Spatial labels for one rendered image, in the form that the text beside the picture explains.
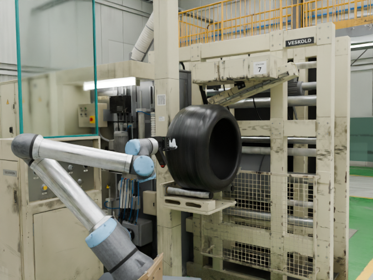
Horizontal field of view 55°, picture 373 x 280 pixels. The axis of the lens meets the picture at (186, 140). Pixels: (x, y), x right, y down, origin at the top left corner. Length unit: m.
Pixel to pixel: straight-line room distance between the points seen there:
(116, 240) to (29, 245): 0.82
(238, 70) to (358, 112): 9.16
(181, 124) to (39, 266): 1.17
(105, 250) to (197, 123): 0.96
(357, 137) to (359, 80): 1.63
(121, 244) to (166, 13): 1.60
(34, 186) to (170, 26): 1.35
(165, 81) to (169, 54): 0.18
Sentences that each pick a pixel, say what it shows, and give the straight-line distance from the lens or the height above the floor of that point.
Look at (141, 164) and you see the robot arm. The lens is 1.65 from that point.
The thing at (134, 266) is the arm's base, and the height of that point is 0.77.
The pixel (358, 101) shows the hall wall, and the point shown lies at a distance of 11.51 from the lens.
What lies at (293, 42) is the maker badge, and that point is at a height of 1.90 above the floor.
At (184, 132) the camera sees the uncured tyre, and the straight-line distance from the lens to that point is 2.17.
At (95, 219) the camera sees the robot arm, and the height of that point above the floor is 0.91.
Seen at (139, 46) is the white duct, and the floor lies 1.97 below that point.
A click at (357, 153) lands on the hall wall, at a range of 11.47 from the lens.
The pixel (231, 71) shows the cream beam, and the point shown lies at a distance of 2.52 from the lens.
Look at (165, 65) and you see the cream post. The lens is 2.51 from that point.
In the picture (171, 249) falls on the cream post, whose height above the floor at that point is 0.47.
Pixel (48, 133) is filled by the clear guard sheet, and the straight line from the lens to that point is 2.31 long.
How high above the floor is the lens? 1.36
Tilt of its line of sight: 3 degrees down
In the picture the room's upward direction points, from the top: 1 degrees counter-clockwise
